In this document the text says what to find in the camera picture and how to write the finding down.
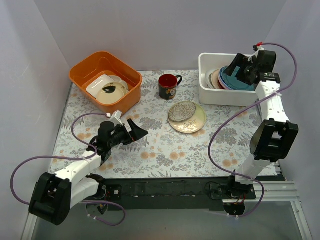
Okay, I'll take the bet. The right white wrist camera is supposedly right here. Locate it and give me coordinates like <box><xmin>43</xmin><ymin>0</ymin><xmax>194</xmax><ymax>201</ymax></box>
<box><xmin>248</xmin><ymin>45</ymin><xmax>265</xmax><ymax>63</ymax></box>

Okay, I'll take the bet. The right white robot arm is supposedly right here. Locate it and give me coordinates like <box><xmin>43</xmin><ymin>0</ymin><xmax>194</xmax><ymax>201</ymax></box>
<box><xmin>224</xmin><ymin>49</ymin><xmax>299</xmax><ymax>199</ymax></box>

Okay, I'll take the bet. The cream plate with black motif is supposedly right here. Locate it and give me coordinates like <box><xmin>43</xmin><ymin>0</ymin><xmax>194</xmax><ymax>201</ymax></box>
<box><xmin>96</xmin><ymin>82</ymin><xmax>127</xmax><ymax>105</ymax></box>

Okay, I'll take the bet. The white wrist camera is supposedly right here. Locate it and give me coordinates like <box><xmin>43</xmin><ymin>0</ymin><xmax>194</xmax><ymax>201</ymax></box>
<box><xmin>109</xmin><ymin>110</ymin><xmax>123</xmax><ymax>126</ymax></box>
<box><xmin>248</xmin><ymin>45</ymin><xmax>265</xmax><ymax>63</ymax></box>

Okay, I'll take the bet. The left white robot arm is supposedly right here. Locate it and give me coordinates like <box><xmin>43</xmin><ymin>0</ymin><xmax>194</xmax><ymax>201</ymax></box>
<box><xmin>28</xmin><ymin>119</ymin><xmax>148</xmax><ymax>226</ymax></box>

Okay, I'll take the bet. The cream and green floral plate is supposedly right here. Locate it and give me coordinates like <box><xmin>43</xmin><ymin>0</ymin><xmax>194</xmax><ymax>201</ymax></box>
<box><xmin>167</xmin><ymin>102</ymin><xmax>207</xmax><ymax>134</ymax></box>

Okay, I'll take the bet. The white square dish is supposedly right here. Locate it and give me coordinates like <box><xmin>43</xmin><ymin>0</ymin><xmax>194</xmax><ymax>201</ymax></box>
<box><xmin>86</xmin><ymin>74</ymin><xmax>114</xmax><ymax>98</ymax></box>

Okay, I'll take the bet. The speckled grey stoneware plate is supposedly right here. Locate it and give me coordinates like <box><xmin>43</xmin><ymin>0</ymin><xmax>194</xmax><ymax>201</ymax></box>
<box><xmin>168</xmin><ymin>101</ymin><xmax>197</xmax><ymax>123</ymax></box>

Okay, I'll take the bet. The white deep scalloped plate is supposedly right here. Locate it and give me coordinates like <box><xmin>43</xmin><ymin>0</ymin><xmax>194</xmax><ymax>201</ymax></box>
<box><xmin>204</xmin><ymin>69</ymin><xmax>214</xmax><ymax>89</ymax></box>

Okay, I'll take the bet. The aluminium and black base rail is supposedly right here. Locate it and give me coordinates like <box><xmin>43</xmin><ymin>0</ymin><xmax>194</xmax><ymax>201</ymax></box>
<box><xmin>21</xmin><ymin>82</ymin><xmax>313</xmax><ymax>240</ymax></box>

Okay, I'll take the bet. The dark teal scalloped plate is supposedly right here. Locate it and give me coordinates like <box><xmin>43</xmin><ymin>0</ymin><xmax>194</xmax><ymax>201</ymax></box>
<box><xmin>219</xmin><ymin>66</ymin><xmax>254</xmax><ymax>91</ymax></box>

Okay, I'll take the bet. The cream and blue floral plate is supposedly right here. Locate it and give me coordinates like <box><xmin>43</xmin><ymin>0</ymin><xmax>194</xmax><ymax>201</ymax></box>
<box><xmin>211</xmin><ymin>69</ymin><xmax>221</xmax><ymax>90</ymax></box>

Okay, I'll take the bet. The orange plastic bin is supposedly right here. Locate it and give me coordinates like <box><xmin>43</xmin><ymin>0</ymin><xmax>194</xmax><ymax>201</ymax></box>
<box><xmin>69</xmin><ymin>51</ymin><xmax>143</xmax><ymax>114</ymax></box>

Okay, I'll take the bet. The white plastic bin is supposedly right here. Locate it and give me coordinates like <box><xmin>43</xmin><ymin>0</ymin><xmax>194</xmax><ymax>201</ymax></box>
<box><xmin>198</xmin><ymin>53</ymin><xmax>258</xmax><ymax>107</ymax></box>

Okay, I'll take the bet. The red-brown plastic plate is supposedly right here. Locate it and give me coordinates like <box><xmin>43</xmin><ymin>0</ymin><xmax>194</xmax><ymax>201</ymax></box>
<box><xmin>217</xmin><ymin>78</ymin><xmax>224</xmax><ymax>90</ymax></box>

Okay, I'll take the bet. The black and red mug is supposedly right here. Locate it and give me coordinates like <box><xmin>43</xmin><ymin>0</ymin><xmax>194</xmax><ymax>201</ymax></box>
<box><xmin>158</xmin><ymin>74</ymin><xmax>183</xmax><ymax>100</ymax></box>

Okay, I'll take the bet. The pink plate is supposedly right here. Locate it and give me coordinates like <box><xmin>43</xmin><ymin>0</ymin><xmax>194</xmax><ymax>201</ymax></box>
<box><xmin>218</xmin><ymin>73</ymin><xmax>232</xmax><ymax>90</ymax></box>

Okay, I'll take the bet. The floral patterned table mat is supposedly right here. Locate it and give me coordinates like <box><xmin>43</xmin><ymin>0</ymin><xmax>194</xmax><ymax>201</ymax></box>
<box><xmin>48</xmin><ymin>69</ymin><xmax>278</xmax><ymax>180</ymax></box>

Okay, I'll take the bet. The cream floral plate in bin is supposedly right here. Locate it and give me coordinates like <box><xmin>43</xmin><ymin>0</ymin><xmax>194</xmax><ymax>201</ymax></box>
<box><xmin>109</xmin><ymin>75</ymin><xmax>129</xmax><ymax>94</ymax></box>

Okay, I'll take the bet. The light blue plate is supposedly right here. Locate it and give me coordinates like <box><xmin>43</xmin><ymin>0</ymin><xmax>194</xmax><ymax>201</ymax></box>
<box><xmin>219</xmin><ymin>66</ymin><xmax>237</xmax><ymax>90</ymax></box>

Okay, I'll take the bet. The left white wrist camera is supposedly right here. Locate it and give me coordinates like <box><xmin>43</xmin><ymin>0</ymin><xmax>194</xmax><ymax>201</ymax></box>
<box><xmin>109</xmin><ymin>110</ymin><xmax>123</xmax><ymax>126</ymax></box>

